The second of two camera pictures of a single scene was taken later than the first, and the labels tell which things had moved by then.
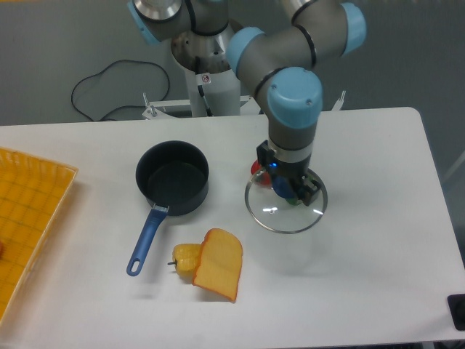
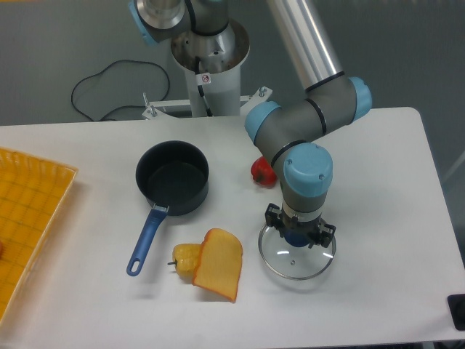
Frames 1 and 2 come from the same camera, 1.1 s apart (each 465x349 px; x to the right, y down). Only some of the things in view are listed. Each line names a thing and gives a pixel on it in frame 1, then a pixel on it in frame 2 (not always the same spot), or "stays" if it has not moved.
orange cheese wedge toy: (219, 265) stays
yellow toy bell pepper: (185, 255) stays
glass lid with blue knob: (273, 214) to (293, 262)
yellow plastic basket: (33, 192) stays
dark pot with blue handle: (174, 176) stays
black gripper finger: (310, 193) to (322, 235)
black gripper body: (288, 173) to (292, 225)
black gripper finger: (298, 188) to (273, 214)
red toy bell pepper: (260, 175) stays
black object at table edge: (456, 303) stays
